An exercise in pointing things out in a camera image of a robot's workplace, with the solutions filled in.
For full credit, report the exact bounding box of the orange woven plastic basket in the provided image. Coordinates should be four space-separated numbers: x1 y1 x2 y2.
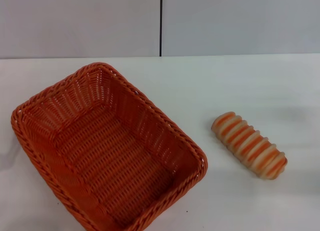
10 62 209 231

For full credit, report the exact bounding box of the orange striped bread loaf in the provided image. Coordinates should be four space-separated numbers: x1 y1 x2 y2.
211 111 289 181

